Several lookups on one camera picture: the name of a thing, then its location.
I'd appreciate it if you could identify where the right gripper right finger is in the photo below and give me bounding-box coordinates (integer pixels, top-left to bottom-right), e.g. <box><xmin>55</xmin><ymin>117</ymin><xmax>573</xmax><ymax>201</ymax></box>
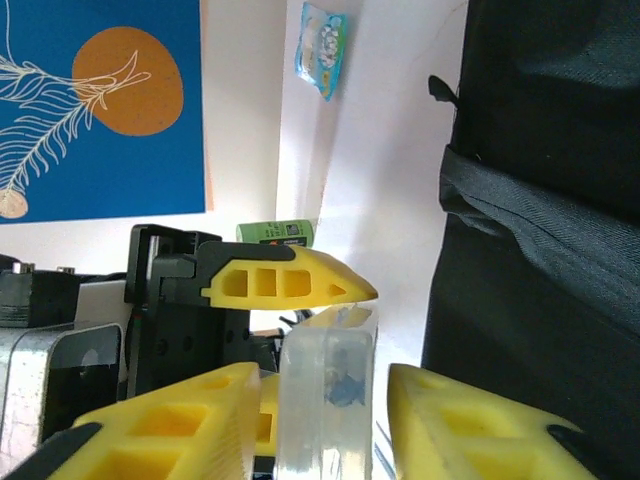
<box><xmin>388</xmin><ymin>363</ymin><xmax>602</xmax><ymax>480</ymax></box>

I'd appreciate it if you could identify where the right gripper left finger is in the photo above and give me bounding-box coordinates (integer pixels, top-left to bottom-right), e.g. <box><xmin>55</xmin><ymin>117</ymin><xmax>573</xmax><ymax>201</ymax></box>
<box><xmin>0</xmin><ymin>362</ymin><xmax>262</xmax><ymax>480</ymax></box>

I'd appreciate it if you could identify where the clear plastic case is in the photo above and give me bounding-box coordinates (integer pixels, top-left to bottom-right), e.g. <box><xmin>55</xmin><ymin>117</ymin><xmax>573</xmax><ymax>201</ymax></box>
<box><xmin>277</xmin><ymin>304</ymin><xmax>379</xmax><ymax>480</ymax></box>

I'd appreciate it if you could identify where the black backpack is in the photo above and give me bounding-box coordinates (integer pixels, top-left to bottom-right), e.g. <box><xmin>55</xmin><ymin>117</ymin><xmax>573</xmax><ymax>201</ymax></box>
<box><xmin>421</xmin><ymin>0</ymin><xmax>640</xmax><ymax>480</ymax></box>

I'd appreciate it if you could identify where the green can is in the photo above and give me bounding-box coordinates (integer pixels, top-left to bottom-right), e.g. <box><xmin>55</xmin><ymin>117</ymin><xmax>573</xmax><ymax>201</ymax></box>
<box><xmin>235</xmin><ymin>218</ymin><xmax>316</xmax><ymax>250</ymax></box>

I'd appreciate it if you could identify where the blue poster orange circle leaf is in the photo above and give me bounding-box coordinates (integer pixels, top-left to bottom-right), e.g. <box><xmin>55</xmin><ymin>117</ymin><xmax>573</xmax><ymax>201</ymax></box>
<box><xmin>0</xmin><ymin>0</ymin><xmax>208</xmax><ymax>225</ymax></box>

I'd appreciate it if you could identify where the blue snack packet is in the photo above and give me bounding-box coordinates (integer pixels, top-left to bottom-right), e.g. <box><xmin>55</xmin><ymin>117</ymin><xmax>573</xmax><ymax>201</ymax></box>
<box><xmin>293</xmin><ymin>0</ymin><xmax>348</xmax><ymax>103</ymax></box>

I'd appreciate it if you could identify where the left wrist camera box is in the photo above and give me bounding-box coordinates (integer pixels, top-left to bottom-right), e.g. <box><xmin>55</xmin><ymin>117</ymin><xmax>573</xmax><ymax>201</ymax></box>
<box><xmin>0</xmin><ymin>254</ymin><xmax>127</xmax><ymax>451</ymax></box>

